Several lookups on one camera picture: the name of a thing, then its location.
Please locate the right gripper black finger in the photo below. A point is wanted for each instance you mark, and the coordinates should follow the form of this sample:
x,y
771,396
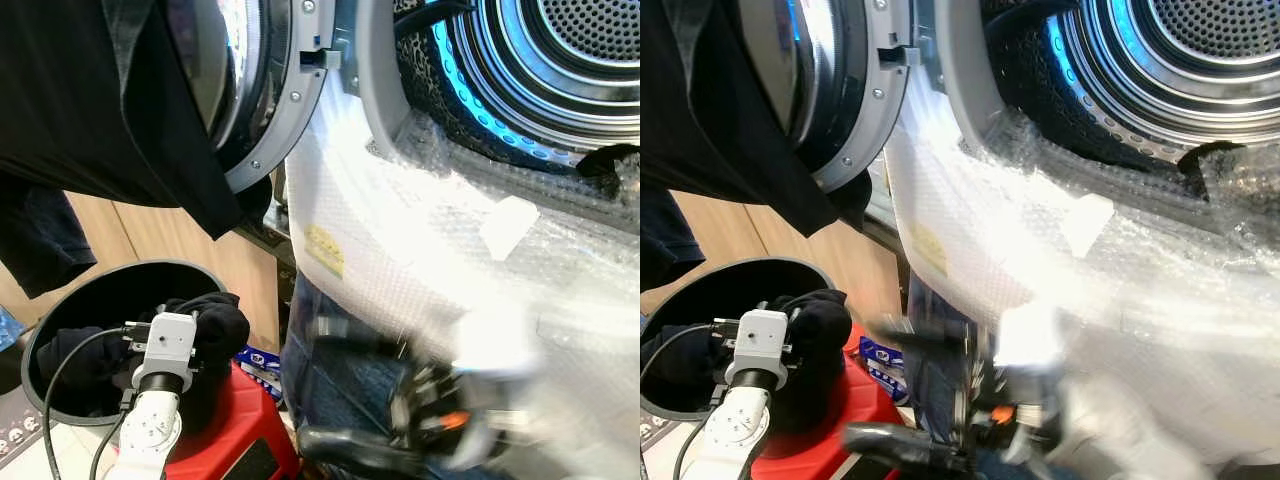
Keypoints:
x,y
355,338
920,338
350,450
900,447

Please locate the grey round washer door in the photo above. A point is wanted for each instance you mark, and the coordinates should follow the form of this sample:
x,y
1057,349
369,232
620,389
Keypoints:
x,y
290,100
885,100

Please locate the black panel with dials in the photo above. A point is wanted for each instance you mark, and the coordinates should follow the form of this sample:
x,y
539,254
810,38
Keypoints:
x,y
15,435

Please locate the small black cloth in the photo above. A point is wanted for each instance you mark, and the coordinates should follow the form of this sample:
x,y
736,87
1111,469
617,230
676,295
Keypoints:
x,y
605,165
1205,160

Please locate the black round laundry bin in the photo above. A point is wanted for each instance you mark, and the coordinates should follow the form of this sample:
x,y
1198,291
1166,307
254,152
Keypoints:
x,y
730,280
110,285

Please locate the red plastic box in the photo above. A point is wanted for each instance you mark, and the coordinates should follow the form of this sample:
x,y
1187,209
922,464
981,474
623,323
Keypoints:
x,y
830,430
240,420

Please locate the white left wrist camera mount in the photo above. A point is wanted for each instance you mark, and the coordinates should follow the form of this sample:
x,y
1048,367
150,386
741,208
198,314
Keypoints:
x,y
762,338
170,340

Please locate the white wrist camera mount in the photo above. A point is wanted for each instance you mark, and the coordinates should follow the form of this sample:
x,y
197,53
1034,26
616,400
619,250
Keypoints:
x,y
1030,340
170,340
762,338
495,345

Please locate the blue and white package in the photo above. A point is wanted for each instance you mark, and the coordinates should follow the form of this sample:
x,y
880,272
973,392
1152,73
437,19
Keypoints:
x,y
262,365
880,355

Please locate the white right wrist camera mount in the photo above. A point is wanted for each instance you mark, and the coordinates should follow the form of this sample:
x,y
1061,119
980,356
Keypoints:
x,y
1030,340
495,345

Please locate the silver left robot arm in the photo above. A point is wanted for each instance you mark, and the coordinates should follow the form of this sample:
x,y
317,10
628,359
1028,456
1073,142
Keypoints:
x,y
150,430
740,430

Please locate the yellow washer sticker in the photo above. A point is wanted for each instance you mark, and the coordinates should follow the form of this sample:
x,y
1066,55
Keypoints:
x,y
325,250

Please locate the large black hanging garment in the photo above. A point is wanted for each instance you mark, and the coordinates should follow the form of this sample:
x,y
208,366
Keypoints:
x,y
700,90
80,90

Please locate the white bubble-wrapped washing machine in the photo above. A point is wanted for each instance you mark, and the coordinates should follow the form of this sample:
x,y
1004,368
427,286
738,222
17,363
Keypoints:
x,y
400,230
1000,230

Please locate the steel perforated washer drum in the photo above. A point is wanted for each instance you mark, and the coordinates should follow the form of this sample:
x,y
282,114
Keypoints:
x,y
1180,70
560,70

